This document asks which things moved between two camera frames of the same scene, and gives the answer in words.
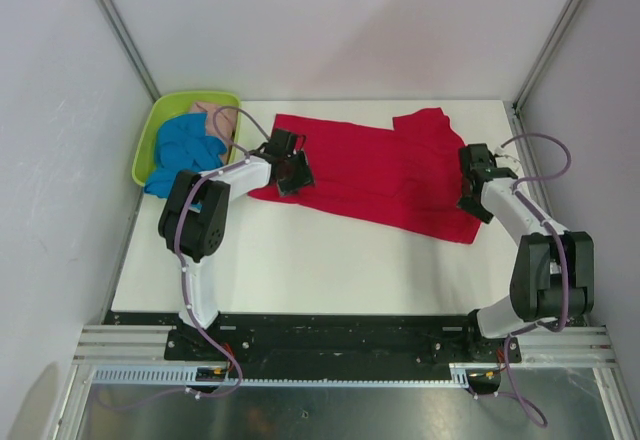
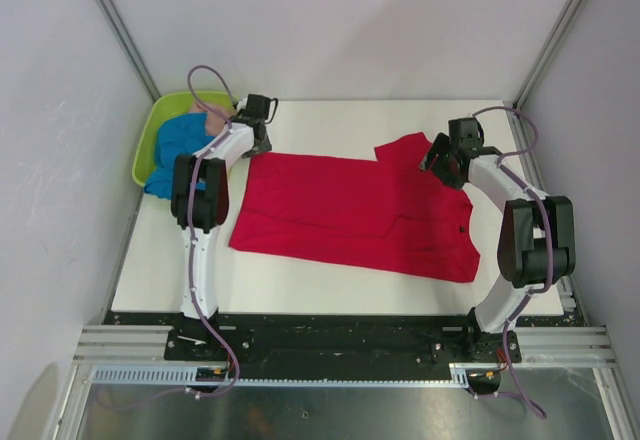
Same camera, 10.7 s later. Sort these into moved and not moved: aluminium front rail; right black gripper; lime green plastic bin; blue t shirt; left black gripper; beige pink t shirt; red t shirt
Moved: red t shirt; right black gripper; left black gripper
Not moved: aluminium front rail; blue t shirt; beige pink t shirt; lime green plastic bin
